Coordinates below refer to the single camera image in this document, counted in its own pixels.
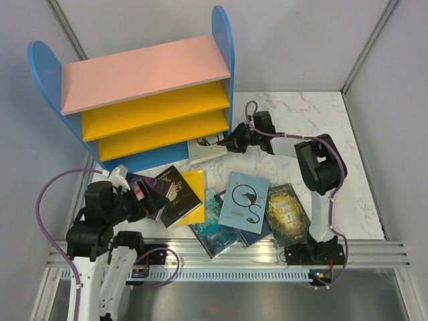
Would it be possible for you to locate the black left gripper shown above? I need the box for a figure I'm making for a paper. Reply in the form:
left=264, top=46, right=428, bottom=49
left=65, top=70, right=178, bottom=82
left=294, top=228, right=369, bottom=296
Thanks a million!
left=106, top=177, right=169, bottom=225

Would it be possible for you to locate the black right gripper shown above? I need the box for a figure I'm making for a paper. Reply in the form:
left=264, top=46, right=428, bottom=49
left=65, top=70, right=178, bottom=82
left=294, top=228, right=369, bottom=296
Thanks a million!
left=218, top=122, right=261, bottom=154

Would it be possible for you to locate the purple galaxy cover book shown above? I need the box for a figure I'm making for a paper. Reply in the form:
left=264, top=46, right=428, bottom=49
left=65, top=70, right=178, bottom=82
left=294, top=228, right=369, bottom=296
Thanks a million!
left=126, top=173, right=171, bottom=221

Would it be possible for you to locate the black moon cover book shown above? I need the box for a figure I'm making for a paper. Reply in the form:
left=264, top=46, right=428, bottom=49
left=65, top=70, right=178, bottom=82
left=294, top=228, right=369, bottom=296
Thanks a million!
left=157, top=165, right=192, bottom=229

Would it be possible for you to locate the grey G cover book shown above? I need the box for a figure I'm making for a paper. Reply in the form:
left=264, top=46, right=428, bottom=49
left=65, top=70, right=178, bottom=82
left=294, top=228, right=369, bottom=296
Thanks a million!
left=187, top=132, right=227, bottom=165

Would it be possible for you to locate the light blue cat book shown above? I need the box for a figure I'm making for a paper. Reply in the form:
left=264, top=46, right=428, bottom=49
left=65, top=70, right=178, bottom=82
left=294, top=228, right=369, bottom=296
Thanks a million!
left=218, top=171, right=270, bottom=235

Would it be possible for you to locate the dark navy blue book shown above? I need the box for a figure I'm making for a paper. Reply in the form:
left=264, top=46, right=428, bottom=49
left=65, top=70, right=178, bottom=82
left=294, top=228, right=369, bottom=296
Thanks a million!
left=216, top=189, right=274, bottom=248

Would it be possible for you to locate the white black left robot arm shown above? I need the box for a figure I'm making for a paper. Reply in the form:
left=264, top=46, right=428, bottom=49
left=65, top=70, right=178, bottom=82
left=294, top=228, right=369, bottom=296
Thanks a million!
left=66, top=179, right=169, bottom=320

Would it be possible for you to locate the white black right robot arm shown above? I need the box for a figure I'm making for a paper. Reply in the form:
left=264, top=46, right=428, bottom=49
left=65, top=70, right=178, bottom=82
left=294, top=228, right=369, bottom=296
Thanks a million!
left=217, top=111, right=347, bottom=263

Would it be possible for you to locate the yellow cover book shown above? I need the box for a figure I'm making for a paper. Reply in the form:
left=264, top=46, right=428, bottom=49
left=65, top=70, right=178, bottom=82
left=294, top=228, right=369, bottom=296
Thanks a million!
left=177, top=169, right=205, bottom=225

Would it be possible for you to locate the teal ocean cover book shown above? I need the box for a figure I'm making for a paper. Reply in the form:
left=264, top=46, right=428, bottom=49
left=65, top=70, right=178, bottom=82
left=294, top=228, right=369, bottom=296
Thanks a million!
left=190, top=188, right=239, bottom=259

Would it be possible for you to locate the blue pink yellow bookshelf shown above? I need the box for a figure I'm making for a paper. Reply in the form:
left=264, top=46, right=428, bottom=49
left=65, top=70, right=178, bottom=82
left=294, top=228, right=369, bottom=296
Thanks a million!
left=27, top=5, right=235, bottom=171

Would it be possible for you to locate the green gold forest book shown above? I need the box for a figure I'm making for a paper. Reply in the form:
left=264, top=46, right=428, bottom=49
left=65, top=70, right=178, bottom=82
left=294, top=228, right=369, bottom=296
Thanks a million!
left=265, top=183, right=310, bottom=247

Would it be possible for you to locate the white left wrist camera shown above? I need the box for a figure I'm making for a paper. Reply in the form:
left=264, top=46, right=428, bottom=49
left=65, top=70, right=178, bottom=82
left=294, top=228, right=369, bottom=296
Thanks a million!
left=100, top=165, right=130, bottom=191

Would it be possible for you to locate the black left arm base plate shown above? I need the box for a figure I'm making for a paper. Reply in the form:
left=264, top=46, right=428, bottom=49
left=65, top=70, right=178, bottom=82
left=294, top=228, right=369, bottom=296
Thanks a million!
left=134, top=243, right=167, bottom=268

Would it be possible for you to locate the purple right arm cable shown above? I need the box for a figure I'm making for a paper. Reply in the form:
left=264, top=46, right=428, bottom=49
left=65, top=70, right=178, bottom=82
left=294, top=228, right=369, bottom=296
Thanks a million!
left=244, top=101, right=350, bottom=289

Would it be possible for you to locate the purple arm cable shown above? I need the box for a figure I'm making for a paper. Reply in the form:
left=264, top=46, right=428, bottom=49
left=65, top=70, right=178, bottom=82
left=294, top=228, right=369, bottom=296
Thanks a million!
left=244, top=101, right=350, bottom=289
left=35, top=168, right=110, bottom=321

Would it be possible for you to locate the white slotted cable duct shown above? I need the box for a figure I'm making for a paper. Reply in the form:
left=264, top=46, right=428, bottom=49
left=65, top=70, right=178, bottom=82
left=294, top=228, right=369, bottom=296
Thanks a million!
left=60, top=269, right=310, bottom=282

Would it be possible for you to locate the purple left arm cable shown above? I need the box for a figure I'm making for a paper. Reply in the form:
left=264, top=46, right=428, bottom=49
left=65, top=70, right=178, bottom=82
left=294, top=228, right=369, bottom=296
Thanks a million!
left=35, top=168, right=110, bottom=321

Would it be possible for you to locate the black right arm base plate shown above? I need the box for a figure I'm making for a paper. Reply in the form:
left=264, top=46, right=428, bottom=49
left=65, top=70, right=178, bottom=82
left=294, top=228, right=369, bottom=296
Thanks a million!
left=284, top=243, right=345, bottom=265

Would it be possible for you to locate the aluminium mounting rail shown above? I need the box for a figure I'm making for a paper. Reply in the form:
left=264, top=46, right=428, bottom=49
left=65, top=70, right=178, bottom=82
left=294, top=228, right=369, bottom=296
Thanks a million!
left=46, top=237, right=411, bottom=269

